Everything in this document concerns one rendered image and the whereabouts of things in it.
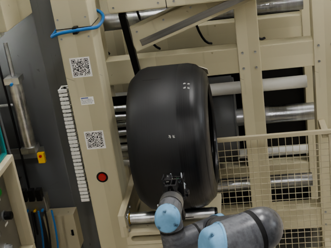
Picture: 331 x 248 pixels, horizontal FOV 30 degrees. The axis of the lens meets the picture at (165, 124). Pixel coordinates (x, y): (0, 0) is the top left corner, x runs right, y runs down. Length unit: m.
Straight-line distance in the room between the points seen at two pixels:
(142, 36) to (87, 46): 0.43
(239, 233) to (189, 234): 0.41
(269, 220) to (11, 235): 1.10
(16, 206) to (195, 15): 1.03
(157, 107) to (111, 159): 0.35
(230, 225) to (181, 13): 1.25
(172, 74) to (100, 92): 0.27
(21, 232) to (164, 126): 0.69
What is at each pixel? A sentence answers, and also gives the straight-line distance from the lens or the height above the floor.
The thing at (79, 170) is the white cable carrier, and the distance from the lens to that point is 2.45.
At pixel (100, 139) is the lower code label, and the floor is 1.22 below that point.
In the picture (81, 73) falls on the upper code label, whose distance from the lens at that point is 2.27.
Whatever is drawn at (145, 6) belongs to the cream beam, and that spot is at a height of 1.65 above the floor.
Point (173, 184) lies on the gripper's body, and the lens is 1.96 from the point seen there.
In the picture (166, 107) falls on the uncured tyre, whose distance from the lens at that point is 2.15.
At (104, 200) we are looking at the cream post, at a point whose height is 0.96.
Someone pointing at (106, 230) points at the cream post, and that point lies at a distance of 2.55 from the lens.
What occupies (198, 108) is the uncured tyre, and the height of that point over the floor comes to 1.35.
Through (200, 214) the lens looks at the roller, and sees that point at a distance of 2.37.
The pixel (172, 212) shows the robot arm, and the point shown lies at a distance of 1.82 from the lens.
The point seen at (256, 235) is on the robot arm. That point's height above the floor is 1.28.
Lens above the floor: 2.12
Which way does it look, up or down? 22 degrees down
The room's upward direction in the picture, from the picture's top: 8 degrees counter-clockwise
